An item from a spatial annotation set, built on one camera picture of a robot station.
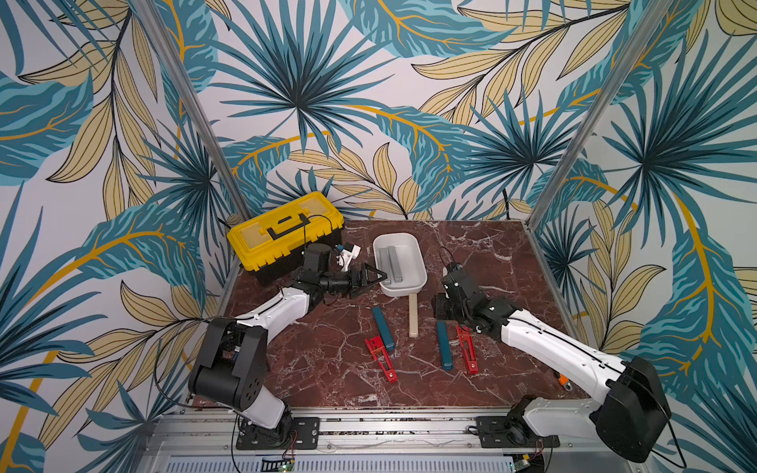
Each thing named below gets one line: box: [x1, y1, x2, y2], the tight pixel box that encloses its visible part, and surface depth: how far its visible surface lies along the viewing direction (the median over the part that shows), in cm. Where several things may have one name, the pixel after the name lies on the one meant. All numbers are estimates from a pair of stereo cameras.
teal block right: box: [436, 320, 455, 371], surface depth 89 cm
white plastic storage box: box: [373, 232, 428, 297], surface depth 108 cm
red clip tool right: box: [455, 325, 480, 375], surface depth 87 cm
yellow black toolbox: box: [226, 191, 345, 285], surface depth 95 cm
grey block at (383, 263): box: [376, 247, 392, 284], surface depth 108 cm
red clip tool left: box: [363, 336, 399, 384], surface depth 87 cm
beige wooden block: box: [408, 293, 419, 338], surface depth 94 cm
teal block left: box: [372, 305, 396, 352], surface depth 91 cm
